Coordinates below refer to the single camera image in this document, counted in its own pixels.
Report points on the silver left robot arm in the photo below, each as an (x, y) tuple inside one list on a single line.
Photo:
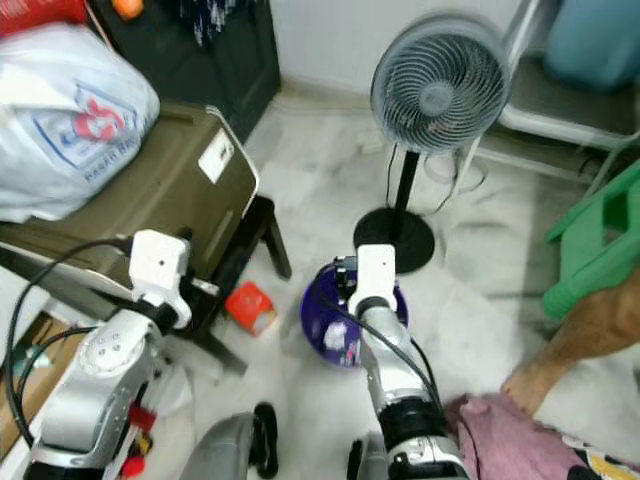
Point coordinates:
[(95, 400)]

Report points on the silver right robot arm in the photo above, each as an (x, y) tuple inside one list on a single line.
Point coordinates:
[(400, 390)]

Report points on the purple plastic waste bin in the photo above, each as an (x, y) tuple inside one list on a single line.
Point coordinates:
[(315, 300)]

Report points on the small red box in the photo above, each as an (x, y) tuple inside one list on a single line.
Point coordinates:
[(250, 308)]

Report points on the black metal stand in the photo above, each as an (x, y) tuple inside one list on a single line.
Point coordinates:
[(275, 240)]

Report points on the olive brown suitcase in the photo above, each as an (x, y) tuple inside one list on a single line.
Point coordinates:
[(180, 190)]

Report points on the grey robot left leg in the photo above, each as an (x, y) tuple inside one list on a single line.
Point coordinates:
[(220, 450)]

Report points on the grey robot leg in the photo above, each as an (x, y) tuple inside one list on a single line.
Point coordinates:
[(368, 462), (220, 450)]

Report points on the white flat board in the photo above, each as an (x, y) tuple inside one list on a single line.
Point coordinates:
[(15, 295)]

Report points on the grey robot right leg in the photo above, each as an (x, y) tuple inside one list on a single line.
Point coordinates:
[(368, 462)]

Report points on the white printed plastic bag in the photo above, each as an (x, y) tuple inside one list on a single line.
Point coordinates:
[(60, 130)]

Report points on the black cabinet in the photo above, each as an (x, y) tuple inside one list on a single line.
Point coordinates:
[(210, 60)]

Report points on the brown cardboard box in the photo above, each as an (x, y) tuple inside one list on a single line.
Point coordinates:
[(10, 425)]

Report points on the person's bare leg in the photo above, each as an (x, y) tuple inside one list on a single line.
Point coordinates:
[(580, 335)]

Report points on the green plastic stool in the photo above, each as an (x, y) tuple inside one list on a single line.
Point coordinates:
[(595, 240)]

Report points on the grey metal shelf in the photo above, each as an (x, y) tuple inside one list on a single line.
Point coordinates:
[(560, 100)]

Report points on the small orange object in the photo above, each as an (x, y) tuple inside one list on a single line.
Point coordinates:
[(128, 8)]

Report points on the red bag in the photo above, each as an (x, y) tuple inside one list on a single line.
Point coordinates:
[(40, 14)]

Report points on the teal plastic container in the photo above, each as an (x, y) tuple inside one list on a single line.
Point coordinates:
[(595, 40)]

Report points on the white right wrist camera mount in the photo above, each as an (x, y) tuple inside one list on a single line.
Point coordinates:
[(375, 272)]

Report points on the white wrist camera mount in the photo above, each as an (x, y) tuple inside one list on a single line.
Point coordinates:
[(158, 265), (375, 272)]

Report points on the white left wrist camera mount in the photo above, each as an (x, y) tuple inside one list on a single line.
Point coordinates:
[(158, 265)]

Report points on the grey pedestal fan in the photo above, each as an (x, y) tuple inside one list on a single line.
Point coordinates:
[(440, 95)]

